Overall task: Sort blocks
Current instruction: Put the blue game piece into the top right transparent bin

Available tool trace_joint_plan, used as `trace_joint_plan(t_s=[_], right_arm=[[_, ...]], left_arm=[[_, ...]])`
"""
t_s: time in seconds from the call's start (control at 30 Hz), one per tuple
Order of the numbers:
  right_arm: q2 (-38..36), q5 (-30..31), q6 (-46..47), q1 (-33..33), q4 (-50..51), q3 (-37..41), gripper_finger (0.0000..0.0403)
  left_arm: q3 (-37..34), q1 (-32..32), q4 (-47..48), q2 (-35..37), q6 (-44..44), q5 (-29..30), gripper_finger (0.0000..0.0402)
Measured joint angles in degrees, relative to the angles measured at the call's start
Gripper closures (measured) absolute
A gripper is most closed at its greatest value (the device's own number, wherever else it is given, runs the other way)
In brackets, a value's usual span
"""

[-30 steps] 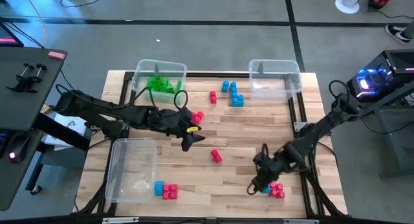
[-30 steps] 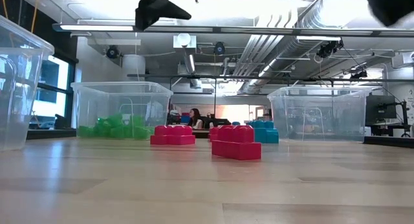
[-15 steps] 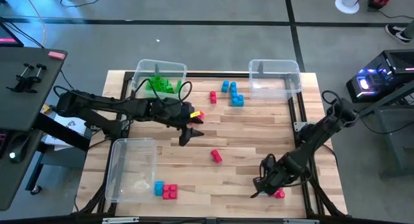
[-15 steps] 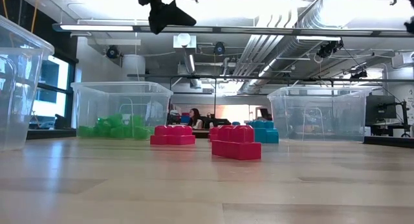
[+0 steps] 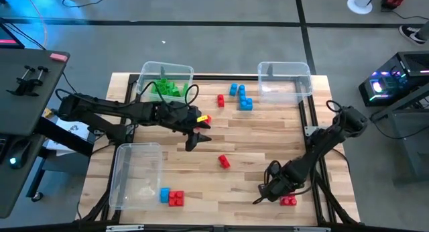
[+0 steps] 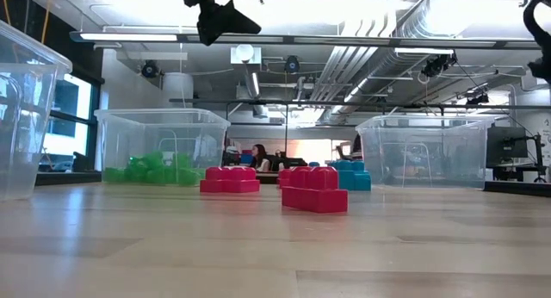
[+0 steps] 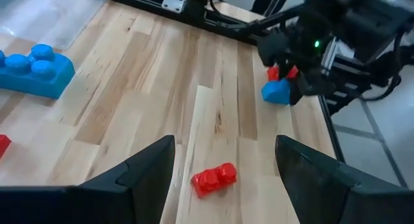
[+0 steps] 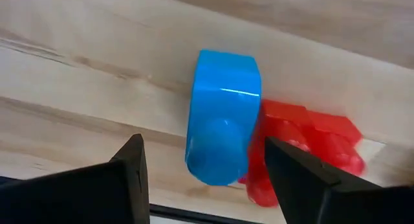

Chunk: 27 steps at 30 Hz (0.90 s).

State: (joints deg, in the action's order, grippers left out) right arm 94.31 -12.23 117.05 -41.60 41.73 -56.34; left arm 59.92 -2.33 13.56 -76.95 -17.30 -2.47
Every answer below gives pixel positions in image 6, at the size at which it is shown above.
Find silver ceiling ducts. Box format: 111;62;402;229
307;0;457;115

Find large window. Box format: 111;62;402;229
37;72;95;173

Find thin black horizontal bar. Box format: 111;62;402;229
169;97;551;111

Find clear plastic storage bin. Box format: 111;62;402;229
93;108;232;189
0;20;73;202
355;114;497;190

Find black overhead frame beam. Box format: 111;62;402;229
68;29;551;50

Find person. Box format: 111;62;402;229
248;143;271;173

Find white round ceiling lamp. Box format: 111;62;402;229
229;43;263;65

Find black round ceiling device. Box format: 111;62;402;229
283;54;301;74
140;59;161;79

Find black track light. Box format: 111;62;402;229
466;92;491;106
420;52;458;78

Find orange cable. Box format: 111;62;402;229
40;0;53;46

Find white light strip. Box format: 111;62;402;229
79;32;179;42
393;47;456;55

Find white cylindrical column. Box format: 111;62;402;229
162;71;195;110

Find black background robot equipment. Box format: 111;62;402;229
269;155;309;172

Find black computer monitor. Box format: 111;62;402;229
486;126;529;169

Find short green building block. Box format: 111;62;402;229
173;152;194;171
148;166;178;187
144;150;165;170

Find long green building block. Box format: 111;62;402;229
123;157;150;183
176;167;207;188
102;167;127;184

